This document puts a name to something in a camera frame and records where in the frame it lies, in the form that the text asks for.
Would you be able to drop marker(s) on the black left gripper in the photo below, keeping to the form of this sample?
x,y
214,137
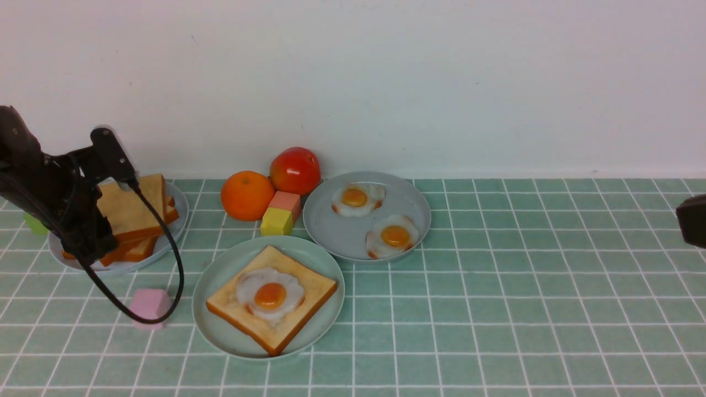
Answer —
x,y
62,193

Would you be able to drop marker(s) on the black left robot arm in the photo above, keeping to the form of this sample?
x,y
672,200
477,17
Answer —
x,y
15,139

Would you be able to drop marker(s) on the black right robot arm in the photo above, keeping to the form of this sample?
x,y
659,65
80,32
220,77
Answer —
x,y
692,219

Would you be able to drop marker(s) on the green foam cube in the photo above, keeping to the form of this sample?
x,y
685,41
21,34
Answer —
x,y
35,225

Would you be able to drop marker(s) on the lowest toast slice in stack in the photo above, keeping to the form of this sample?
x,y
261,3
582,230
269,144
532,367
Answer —
x,y
132,252

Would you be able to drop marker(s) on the light blue bread plate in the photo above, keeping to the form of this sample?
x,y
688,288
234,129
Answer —
x,y
119,268

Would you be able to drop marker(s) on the pale green empty plate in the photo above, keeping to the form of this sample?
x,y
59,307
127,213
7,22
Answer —
x,y
234,342

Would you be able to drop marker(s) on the orange fruit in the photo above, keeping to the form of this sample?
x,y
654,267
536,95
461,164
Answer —
x,y
246,195

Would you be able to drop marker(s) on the yellow foam cube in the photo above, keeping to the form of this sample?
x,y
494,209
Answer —
x,y
276,221

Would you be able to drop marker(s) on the salmon pink foam cube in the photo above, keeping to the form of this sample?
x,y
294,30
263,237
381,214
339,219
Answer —
x,y
289,202

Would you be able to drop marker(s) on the red tomato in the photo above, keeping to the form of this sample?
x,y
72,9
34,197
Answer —
x,y
296,171

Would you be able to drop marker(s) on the grey egg plate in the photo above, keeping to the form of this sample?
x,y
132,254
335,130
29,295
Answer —
x,y
345,237

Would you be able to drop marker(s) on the fried egg rear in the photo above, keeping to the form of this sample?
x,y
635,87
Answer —
x,y
358,199

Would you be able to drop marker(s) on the fried egg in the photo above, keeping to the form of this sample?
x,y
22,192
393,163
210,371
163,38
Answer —
x,y
358,199
391,236

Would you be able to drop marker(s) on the fried egg front right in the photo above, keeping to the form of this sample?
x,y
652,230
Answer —
x,y
391,236

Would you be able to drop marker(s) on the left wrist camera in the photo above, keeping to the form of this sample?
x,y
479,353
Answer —
x,y
106,158

